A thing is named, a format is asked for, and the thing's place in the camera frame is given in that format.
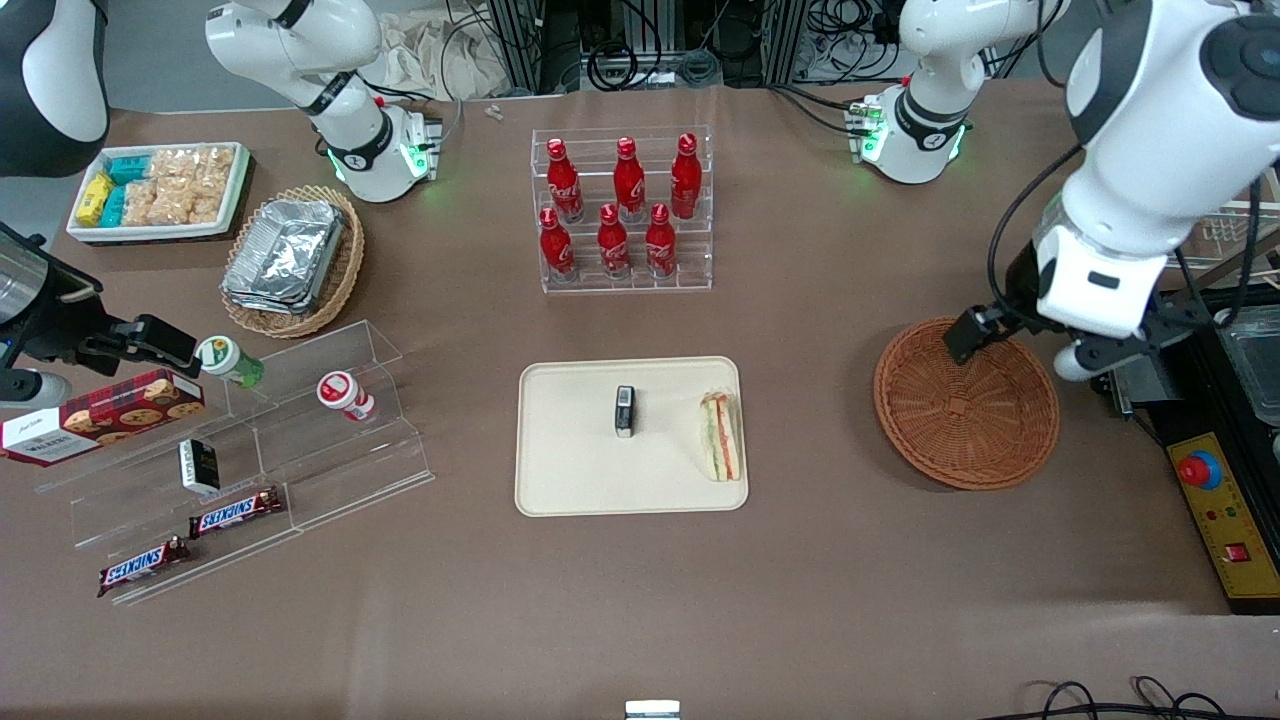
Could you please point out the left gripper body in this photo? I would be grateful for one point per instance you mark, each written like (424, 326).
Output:
(1019, 288)

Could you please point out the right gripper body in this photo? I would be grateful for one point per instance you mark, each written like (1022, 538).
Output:
(55, 320)

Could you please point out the triangular sandwich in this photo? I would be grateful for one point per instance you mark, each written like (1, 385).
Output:
(718, 440)

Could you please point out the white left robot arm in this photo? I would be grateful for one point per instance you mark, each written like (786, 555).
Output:
(1130, 200)

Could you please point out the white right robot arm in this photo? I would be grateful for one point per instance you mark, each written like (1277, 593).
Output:
(340, 110)

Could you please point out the round brown wicker basket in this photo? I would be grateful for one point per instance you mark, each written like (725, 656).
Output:
(960, 420)

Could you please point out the white rectangular snack tray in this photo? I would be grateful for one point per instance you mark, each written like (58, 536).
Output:
(160, 232)

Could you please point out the light oval wicker basket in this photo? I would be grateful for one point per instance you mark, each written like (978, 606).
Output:
(347, 270)

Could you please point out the beige plastic tray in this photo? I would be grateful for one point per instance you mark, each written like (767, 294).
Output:
(570, 460)

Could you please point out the red tartan cookie box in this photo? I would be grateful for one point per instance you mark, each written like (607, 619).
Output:
(110, 415)

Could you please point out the green bottle with white cap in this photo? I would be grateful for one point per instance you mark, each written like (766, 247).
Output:
(225, 358)

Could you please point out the black appliance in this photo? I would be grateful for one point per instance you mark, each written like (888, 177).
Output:
(1215, 400)

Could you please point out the small black and white box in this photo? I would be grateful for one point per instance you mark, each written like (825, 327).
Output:
(200, 465)

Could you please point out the clear rice cracker bag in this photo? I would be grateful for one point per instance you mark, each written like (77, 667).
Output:
(175, 165)
(216, 170)
(188, 203)
(141, 203)

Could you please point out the clear plastic container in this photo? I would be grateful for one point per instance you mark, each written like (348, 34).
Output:
(1255, 370)

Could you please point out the teal snack pack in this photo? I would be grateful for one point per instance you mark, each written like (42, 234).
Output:
(113, 206)
(128, 168)

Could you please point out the yellow snack pack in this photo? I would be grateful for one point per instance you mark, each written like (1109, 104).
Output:
(95, 198)

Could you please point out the aluminium foil container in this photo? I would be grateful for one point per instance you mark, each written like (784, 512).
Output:
(285, 255)

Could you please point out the Snickers chocolate bar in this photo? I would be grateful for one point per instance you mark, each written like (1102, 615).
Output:
(143, 565)
(235, 513)

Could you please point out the red and white yogurt bottle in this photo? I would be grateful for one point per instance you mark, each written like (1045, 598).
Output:
(340, 390)

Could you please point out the yellow emergency stop box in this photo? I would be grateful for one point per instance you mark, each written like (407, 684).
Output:
(1225, 520)

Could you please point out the clear acrylic stepped shelf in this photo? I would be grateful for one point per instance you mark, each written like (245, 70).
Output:
(340, 470)

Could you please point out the clear acrylic bottle rack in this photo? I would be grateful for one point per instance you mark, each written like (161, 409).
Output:
(690, 270)

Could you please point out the red cola bottle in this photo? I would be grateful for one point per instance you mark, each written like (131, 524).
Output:
(563, 185)
(613, 247)
(686, 180)
(660, 245)
(629, 182)
(556, 250)

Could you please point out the small black gum pack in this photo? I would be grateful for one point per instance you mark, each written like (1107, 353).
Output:
(625, 412)

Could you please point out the beige crumpled cloth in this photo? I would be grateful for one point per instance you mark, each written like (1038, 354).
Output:
(430, 60)

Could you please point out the silver box at table edge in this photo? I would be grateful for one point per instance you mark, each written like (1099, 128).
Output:
(652, 711)

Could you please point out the aluminium frame post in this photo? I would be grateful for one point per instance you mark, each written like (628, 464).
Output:
(520, 40)
(785, 40)

